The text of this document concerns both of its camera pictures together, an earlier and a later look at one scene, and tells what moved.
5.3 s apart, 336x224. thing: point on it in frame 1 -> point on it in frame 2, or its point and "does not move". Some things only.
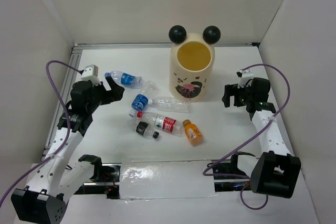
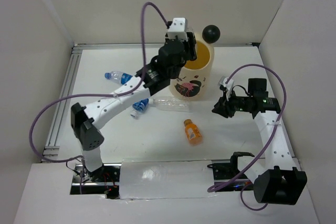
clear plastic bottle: [172, 104] does not move
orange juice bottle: [192, 133] does not move
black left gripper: [115, 94] -> [189, 44]
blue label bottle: [126, 80] does not move
